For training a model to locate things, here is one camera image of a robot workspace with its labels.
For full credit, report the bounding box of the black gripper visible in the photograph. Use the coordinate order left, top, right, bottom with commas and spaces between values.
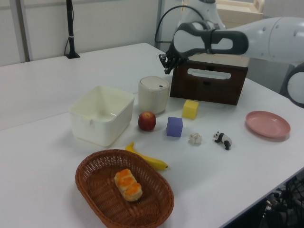
158, 43, 190, 76

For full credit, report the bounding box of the cream mini trash can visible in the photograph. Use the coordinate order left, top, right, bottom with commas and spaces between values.
138, 76, 171, 115

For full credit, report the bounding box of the dark brown wooden box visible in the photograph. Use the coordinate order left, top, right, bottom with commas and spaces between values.
169, 59, 249, 106

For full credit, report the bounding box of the yellow foam cube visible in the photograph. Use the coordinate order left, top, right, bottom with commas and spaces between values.
181, 99, 200, 120

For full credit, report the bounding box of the red apple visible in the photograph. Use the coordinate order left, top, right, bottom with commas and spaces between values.
138, 111, 157, 132

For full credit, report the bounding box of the purple foam cube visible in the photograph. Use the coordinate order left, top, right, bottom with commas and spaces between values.
166, 116, 184, 138

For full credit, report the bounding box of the crumpled white paper ball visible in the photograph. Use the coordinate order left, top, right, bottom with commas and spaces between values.
189, 133, 203, 145

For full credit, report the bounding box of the white square plastic bin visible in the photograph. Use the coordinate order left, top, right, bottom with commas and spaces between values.
68, 85, 135, 147

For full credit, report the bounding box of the panda toy figure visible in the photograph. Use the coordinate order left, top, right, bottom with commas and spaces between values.
212, 131, 233, 151

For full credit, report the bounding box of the yellow banana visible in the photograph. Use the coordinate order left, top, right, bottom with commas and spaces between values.
124, 142, 169, 171

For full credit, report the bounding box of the black pole stand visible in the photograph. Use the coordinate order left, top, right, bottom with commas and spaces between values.
64, 0, 81, 59

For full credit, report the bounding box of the pink plastic plate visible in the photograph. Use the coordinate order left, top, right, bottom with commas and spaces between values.
245, 110, 291, 139

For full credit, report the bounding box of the bread with orange topping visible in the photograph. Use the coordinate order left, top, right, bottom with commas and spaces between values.
114, 168, 143, 202

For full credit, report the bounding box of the brown wicker basket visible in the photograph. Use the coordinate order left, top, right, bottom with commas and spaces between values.
75, 149, 175, 228

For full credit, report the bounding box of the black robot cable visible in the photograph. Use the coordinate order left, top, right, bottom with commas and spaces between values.
154, 4, 208, 44

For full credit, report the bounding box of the black cable bundle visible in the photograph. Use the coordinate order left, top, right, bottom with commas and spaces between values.
260, 175, 304, 228

